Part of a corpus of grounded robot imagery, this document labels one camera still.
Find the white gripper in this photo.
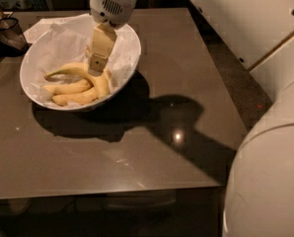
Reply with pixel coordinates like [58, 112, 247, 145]
[87, 0, 137, 76]

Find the large yellow banana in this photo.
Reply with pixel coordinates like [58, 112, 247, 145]
[44, 62, 110, 98]

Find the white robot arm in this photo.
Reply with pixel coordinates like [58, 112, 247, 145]
[165, 0, 294, 237]

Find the white bowl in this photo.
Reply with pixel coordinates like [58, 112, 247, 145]
[19, 14, 142, 113]

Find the middle yellow banana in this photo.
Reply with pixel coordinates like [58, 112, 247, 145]
[41, 79, 92, 95]

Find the lower yellow banana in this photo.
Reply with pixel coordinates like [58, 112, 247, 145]
[52, 69, 110, 106]

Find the white crumpled paper liner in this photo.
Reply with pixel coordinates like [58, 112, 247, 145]
[31, 17, 136, 108]

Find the white paper sheet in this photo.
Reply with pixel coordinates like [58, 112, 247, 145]
[24, 14, 88, 43]

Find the black wire mesh basket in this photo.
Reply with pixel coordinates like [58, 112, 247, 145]
[0, 18, 29, 57]

